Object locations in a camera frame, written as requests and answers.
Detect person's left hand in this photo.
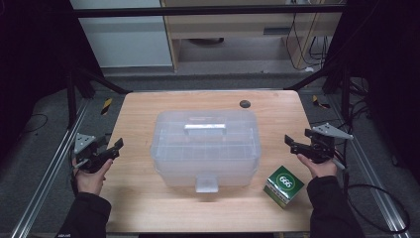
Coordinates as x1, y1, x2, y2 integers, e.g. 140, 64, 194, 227
71, 158, 114, 196

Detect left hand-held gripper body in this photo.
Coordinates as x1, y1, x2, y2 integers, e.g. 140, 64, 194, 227
72, 132, 115, 175

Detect hanging black desk cables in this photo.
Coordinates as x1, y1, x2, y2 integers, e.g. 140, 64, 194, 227
285, 13, 331, 72

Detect white cabinet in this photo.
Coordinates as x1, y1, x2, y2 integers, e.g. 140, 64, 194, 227
69, 0, 174, 68

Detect black metal stand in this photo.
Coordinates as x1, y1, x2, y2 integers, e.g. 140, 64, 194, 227
283, 62, 353, 123
63, 62, 133, 130

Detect yellow and black floor tape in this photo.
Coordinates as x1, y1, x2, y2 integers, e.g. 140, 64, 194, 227
100, 97, 114, 116
311, 94, 331, 110

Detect black floor cable bundle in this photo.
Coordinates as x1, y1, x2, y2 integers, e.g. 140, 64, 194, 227
316, 78, 372, 130

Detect light wooden desk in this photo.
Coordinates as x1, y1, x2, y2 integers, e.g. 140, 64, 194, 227
160, 0, 346, 72

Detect thick black gripper cable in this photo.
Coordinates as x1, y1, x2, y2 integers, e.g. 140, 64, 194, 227
331, 158, 411, 234

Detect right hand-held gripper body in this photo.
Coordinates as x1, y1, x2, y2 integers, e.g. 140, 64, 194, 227
304, 122, 354, 164

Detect green and white cube box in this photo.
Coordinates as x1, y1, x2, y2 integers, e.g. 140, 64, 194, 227
262, 165, 305, 209

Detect black horizontal frame bar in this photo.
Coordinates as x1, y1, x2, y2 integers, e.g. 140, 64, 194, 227
72, 4, 346, 18

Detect person's right hand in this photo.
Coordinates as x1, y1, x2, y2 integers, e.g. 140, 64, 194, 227
296, 154, 339, 179

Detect aluminium floor rail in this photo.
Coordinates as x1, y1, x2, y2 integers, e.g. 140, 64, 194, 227
11, 98, 90, 238
326, 95, 412, 238

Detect clear plastic storage box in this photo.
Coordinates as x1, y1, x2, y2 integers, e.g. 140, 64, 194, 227
150, 109, 263, 193

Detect thin black floor cable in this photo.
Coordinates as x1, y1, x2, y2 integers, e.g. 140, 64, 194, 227
19, 113, 50, 135

